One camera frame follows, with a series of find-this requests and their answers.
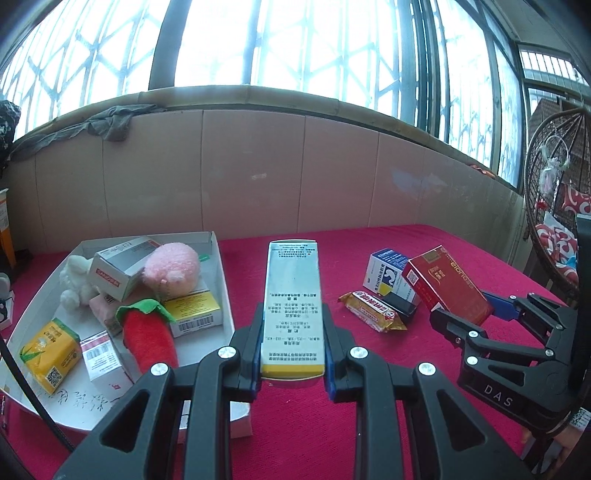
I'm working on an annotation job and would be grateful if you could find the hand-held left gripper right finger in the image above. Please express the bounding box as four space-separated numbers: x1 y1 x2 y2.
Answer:
321 302 532 480

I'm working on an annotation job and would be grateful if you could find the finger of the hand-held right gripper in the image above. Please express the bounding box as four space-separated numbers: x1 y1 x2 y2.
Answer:
429 308 557 377
480 288 577 346

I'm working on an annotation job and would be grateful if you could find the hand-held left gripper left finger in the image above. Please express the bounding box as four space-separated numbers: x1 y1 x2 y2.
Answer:
53 302 266 480

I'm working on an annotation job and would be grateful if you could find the shiny red box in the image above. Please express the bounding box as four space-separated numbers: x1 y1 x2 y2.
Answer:
401 244 495 326

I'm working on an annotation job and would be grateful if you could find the long white printed box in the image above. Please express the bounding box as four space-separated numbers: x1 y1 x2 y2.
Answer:
259 239 326 381

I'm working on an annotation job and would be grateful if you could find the pink plush toy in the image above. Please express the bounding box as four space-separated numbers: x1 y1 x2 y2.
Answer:
141 242 201 294

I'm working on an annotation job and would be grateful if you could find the white cardboard tray box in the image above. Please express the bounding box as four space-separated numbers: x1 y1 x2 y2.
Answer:
0 231 254 439

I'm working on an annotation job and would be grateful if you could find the white plush toy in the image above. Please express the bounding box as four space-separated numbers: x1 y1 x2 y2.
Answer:
59 255 100 308

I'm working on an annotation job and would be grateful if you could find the yellow white medicine box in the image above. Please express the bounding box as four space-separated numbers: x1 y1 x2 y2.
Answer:
163 288 223 337

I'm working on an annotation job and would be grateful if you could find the yellow snack packet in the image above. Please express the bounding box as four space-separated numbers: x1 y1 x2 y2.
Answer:
337 290 408 333

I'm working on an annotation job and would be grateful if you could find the red white patterned cushion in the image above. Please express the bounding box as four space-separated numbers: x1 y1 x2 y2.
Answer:
536 185 591 287

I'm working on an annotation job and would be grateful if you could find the blue white medicine box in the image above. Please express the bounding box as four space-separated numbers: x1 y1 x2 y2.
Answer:
362 248 421 305

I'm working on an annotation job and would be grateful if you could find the red plush green leaf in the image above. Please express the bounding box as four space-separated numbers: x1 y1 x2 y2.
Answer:
115 299 180 372

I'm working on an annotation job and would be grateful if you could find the wicker hanging chair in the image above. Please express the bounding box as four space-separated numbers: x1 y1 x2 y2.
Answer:
522 108 591 308

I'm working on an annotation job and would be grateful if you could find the white dreamcatcher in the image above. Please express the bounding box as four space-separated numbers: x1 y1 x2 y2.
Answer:
538 136 573 195

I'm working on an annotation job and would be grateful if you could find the small white red box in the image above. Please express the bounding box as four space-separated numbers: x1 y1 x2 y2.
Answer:
79 331 134 386

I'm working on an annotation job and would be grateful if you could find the pink small box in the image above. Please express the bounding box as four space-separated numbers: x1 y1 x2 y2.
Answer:
89 293 125 333

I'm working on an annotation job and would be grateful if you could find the white box red label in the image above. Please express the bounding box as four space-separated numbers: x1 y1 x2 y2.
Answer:
90 236 161 300

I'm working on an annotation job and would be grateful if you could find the white black small object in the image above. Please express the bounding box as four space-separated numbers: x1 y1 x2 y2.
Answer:
0 272 14 330

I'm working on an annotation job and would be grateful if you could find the dark grey cloth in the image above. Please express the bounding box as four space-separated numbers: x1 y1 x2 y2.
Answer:
11 104 158 160

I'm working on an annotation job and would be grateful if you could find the black plastic bag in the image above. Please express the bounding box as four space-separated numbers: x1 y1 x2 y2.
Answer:
0 100 21 178

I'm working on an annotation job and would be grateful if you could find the thin black cable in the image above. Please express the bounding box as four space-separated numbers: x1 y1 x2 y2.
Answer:
0 339 75 453

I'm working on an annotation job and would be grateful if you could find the cardboard back wall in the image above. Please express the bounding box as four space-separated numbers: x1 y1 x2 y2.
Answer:
0 0 591 185

